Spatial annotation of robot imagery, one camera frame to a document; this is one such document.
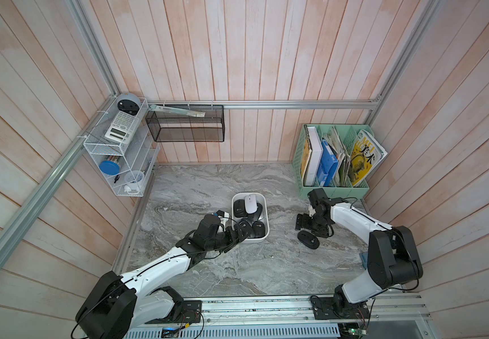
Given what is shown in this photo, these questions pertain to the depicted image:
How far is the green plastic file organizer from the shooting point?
3.10 ft

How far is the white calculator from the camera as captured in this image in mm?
748

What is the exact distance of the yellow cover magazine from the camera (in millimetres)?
938
